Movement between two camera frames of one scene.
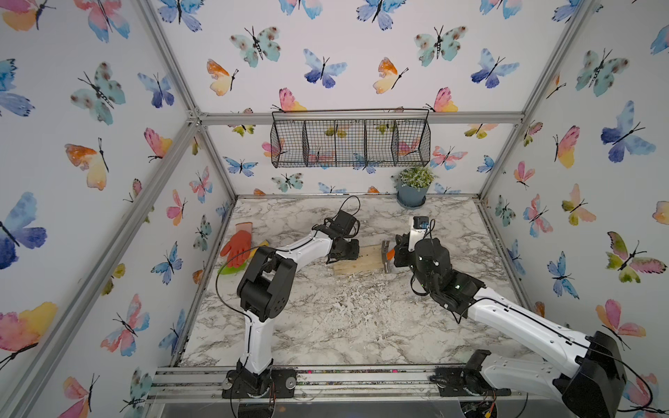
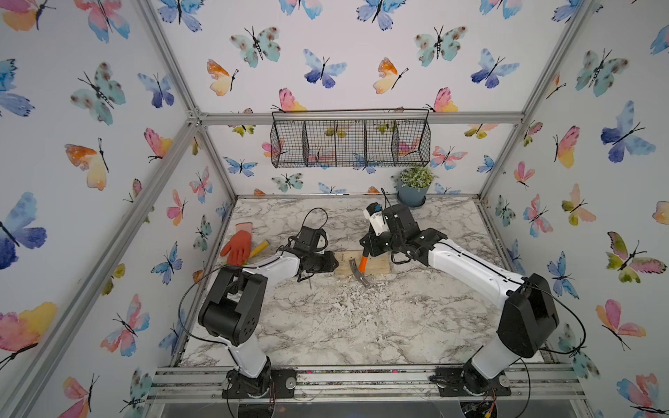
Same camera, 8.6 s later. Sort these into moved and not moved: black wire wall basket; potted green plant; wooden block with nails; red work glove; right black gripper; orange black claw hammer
Moved: right black gripper; orange black claw hammer
Not moved: potted green plant; wooden block with nails; red work glove; black wire wall basket
